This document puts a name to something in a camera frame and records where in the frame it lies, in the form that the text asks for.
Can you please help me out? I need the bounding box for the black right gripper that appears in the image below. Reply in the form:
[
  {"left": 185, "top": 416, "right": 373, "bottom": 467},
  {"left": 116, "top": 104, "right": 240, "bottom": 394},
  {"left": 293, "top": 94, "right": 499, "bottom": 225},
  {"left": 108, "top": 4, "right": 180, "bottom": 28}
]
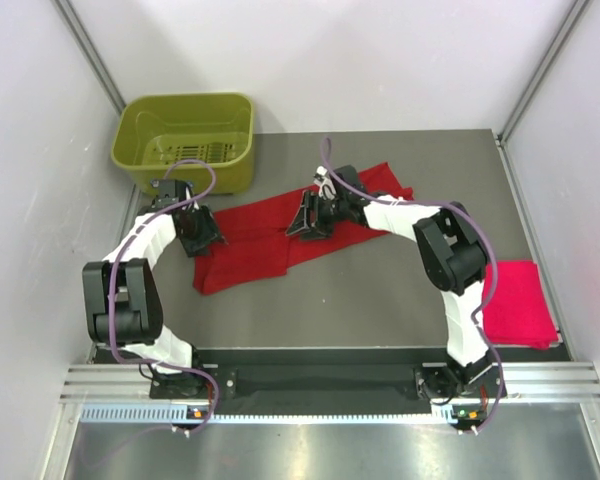
[{"left": 286, "top": 191, "right": 349, "bottom": 243}]

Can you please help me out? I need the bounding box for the red t shirt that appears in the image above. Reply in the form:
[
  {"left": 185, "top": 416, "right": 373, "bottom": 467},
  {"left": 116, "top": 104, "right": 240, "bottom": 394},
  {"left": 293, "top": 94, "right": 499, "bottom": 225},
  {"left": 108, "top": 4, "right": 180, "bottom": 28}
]
[{"left": 191, "top": 160, "right": 415, "bottom": 297}]

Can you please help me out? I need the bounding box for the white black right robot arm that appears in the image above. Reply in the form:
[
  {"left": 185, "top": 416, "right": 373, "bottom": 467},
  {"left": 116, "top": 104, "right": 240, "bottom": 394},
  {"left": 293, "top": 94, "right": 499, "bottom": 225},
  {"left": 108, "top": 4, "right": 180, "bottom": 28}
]
[{"left": 286, "top": 165, "right": 493, "bottom": 398}]

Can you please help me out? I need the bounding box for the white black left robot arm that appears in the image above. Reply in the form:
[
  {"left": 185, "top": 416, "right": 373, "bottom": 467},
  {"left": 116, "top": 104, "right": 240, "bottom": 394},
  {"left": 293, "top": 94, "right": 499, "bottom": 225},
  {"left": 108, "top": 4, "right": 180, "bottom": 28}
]
[{"left": 82, "top": 179, "right": 225, "bottom": 398}]

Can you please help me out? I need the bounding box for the olive green plastic basket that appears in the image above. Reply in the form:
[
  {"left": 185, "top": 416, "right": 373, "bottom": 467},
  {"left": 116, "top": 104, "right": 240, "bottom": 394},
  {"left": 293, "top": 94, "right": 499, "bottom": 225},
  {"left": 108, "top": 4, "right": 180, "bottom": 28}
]
[{"left": 111, "top": 93, "right": 255, "bottom": 195}]

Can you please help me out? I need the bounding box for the folded pink t shirt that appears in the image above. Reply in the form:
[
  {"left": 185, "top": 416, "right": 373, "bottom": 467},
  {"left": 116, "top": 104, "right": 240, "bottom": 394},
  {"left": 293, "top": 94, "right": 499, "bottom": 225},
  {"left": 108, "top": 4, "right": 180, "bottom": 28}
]
[{"left": 483, "top": 260, "right": 559, "bottom": 350}]

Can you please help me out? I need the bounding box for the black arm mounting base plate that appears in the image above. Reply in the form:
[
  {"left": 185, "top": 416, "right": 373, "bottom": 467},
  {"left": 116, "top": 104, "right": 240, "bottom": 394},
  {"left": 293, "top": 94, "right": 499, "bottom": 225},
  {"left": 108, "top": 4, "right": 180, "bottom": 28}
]
[{"left": 92, "top": 347, "right": 506, "bottom": 415}]

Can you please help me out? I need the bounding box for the slotted grey cable duct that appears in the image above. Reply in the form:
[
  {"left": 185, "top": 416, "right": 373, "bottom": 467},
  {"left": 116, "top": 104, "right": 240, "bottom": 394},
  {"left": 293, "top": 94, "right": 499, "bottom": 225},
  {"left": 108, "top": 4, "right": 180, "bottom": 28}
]
[{"left": 80, "top": 403, "right": 484, "bottom": 426}]

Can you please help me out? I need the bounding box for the aluminium frame rail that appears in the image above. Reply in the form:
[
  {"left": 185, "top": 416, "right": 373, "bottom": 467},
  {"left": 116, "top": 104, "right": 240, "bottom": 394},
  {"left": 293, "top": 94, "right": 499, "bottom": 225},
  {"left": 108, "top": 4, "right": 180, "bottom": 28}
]
[{"left": 60, "top": 362, "right": 600, "bottom": 403}]

